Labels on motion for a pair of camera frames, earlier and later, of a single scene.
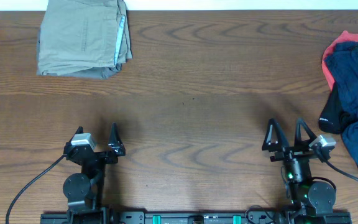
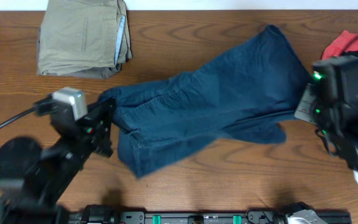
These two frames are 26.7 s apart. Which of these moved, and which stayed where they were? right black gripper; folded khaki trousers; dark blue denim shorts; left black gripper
Moved: dark blue denim shorts; right black gripper; left black gripper
Stayed: folded khaki trousers
